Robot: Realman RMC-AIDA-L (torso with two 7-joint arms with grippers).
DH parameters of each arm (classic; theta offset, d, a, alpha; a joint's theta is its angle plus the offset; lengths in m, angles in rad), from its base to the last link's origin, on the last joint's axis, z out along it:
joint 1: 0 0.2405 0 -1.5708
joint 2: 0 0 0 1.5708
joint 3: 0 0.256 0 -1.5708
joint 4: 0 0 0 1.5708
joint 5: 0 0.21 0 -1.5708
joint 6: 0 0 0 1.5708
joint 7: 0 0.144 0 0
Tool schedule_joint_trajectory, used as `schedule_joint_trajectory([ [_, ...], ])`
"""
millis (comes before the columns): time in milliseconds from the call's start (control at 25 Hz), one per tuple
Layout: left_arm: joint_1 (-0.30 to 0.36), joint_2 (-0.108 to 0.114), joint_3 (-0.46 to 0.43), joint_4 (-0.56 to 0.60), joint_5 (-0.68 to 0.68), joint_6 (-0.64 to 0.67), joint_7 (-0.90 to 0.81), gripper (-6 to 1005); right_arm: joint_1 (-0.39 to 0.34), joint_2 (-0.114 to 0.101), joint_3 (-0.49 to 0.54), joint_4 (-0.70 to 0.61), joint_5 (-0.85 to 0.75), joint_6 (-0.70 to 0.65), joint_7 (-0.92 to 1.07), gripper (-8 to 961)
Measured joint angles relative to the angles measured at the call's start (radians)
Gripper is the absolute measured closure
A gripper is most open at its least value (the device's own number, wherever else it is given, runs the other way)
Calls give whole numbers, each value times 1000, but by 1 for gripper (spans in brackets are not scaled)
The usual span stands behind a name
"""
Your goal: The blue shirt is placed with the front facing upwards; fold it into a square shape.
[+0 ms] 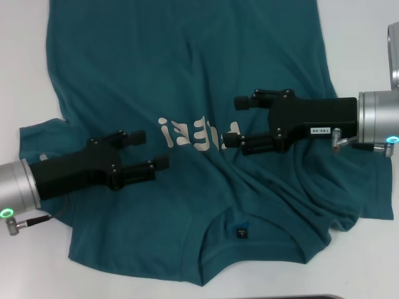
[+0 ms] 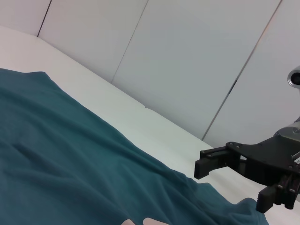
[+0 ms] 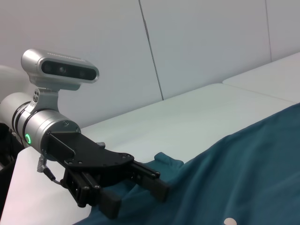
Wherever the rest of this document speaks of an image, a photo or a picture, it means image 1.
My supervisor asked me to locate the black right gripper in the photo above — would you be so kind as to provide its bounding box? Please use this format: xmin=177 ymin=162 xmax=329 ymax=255
xmin=224 ymin=88 xmax=358 ymax=156

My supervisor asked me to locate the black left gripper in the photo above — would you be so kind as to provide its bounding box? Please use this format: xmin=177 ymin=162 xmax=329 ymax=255
xmin=29 ymin=129 xmax=171 ymax=202

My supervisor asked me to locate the teal printed t-shirt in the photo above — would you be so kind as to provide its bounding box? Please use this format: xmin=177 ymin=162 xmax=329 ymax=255
xmin=18 ymin=0 xmax=394 ymax=280

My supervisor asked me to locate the left arm gripper cable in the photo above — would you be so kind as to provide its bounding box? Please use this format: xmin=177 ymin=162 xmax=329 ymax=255
xmin=7 ymin=199 xmax=71 ymax=237

